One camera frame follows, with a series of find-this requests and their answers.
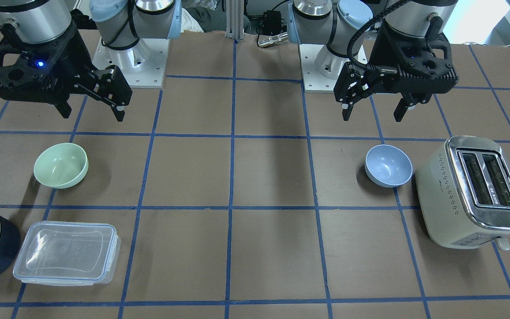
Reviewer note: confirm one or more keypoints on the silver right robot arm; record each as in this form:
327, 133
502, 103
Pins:
121, 23

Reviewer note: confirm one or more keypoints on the green bowl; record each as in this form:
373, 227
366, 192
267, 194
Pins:
61, 166

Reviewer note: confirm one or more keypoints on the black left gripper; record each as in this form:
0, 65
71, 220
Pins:
386, 52

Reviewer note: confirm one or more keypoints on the clear plastic food container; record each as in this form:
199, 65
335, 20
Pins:
68, 254

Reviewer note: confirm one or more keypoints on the cream and chrome toaster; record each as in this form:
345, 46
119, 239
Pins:
464, 194

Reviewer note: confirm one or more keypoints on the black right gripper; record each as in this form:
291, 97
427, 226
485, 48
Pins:
77, 56

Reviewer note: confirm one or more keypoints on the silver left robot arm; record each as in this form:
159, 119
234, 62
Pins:
350, 26

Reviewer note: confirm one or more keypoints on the blue bowl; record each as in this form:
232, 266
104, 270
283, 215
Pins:
388, 166

